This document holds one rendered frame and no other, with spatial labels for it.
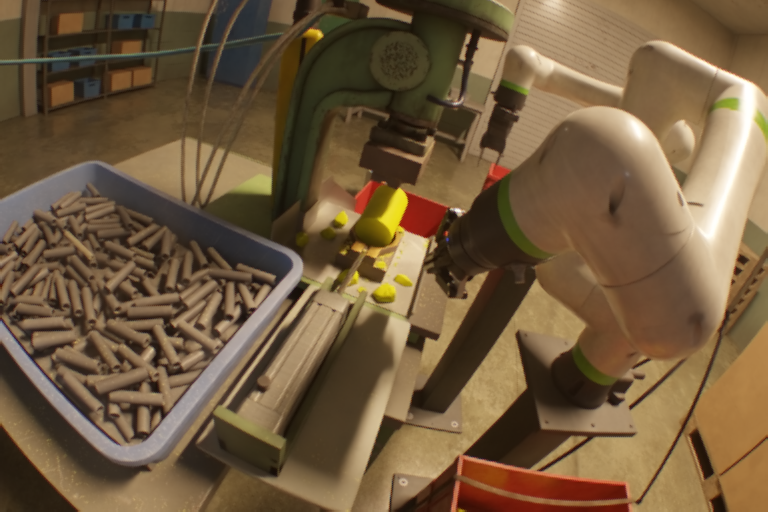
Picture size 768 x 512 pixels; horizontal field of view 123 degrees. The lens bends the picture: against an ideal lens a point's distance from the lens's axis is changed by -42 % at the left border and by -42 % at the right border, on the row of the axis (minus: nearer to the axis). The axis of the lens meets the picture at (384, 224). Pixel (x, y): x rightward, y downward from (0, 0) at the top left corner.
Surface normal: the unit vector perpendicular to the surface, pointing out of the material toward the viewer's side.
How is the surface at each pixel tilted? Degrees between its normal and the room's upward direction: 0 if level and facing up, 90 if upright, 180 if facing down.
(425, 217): 90
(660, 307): 94
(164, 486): 0
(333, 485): 0
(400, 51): 90
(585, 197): 102
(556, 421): 0
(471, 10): 90
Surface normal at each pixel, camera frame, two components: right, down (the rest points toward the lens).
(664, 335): -0.68, 0.33
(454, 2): -0.04, 0.48
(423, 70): -0.25, 0.42
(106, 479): 0.26, -0.84
